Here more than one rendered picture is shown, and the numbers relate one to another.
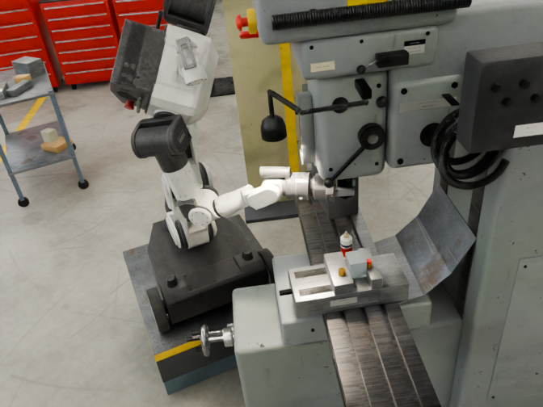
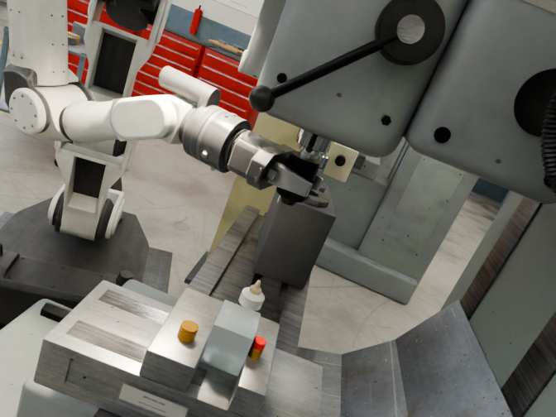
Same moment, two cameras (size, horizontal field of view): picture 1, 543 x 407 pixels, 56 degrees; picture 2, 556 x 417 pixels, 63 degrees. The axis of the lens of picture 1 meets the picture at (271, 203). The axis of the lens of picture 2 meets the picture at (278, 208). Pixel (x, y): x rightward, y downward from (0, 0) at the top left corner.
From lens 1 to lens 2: 102 cm
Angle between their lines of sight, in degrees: 15
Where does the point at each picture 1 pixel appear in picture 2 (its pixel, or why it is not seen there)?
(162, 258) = (23, 227)
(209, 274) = (55, 275)
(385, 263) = (294, 376)
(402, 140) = (474, 79)
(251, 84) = (272, 135)
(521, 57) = not seen: outside the picture
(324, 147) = (292, 12)
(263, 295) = not seen: hidden behind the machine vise
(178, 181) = (19, 16)
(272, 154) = not seen: hidden behind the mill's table
